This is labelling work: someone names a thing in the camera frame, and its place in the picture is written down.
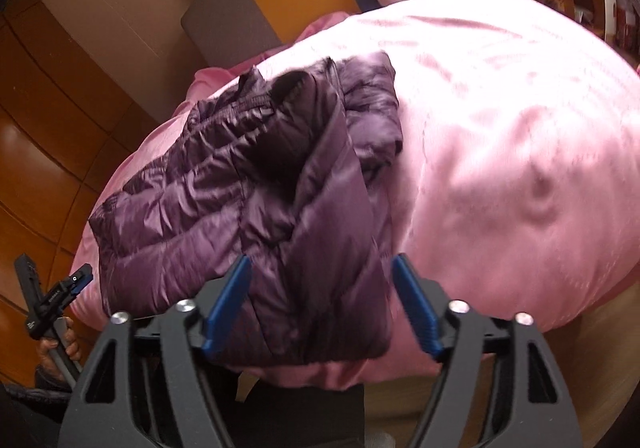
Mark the pink bed cover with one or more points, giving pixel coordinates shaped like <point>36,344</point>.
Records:
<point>517,188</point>

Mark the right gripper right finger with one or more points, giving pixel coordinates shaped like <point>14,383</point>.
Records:
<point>528,405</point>

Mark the orange wooden wardrobe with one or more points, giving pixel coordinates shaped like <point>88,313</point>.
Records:
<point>65,128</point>

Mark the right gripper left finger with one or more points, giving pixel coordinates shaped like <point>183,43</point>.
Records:
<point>147,382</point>

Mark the purple quilted down jacket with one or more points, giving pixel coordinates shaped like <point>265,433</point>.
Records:
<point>290,172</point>

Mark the person's left hand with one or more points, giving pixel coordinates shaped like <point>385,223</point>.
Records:
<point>46,345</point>

